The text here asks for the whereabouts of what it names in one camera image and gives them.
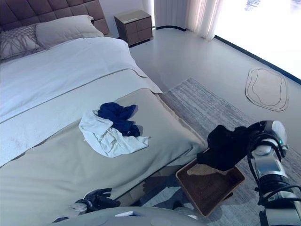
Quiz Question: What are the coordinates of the white garment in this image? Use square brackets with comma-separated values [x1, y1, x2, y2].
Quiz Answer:
[79, 110, 151, 158]

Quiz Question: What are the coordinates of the beige pillow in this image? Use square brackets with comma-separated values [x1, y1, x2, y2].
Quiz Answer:
[35, 14, 104, 49]

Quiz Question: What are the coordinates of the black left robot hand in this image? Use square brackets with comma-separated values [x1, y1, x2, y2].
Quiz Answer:
[82, 187, 121, 211]

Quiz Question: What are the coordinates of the white sheer curtain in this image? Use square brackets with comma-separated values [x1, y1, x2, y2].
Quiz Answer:
[154, 0, 224, 42]

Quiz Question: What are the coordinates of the grey patterned pillow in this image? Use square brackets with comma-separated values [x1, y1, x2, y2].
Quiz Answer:
[0, 23, 47, 61]

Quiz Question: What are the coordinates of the bright window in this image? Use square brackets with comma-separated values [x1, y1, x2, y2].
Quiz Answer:
[215, 0, 301, 80]

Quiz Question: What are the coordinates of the grey robot torso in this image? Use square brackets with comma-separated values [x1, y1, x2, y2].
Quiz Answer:
[51, 206, 207, 226]

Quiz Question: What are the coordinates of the brown padded headboard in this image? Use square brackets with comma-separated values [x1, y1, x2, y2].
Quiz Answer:
[0, 0, 110, 36]

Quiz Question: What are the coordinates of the white duvet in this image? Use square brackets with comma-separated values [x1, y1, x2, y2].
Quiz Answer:
[0, 37, 163, 168]

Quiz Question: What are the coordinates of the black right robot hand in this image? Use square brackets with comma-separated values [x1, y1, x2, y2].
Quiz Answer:
[245, 120, 275, 152]

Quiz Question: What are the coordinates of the beige oval floor mat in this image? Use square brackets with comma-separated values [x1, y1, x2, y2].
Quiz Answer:
[245, 67, 289, 112]

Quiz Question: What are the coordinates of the brown wicker basket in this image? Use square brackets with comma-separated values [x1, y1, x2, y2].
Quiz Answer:
[175, 160, 246, 217]

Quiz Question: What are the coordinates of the brown nightstand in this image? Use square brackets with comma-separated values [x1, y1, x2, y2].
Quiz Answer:
[114, 9, 153, 47]

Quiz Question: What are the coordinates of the bed with beige cover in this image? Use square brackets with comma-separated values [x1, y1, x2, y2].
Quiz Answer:
[0, 88, 207, 226]

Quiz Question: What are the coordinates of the blue garment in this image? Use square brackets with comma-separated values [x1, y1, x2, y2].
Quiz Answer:
[97, 102, 142, 137]

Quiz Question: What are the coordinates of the grey striped rug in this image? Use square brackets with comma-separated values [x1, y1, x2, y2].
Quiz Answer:
[138, 77, 301, 226]

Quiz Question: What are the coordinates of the black window floor rail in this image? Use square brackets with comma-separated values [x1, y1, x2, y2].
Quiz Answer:
[155, 25, 301, 83]

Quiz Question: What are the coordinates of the black garment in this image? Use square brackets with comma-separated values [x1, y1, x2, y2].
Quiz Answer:
[196, 124, 254, 171]

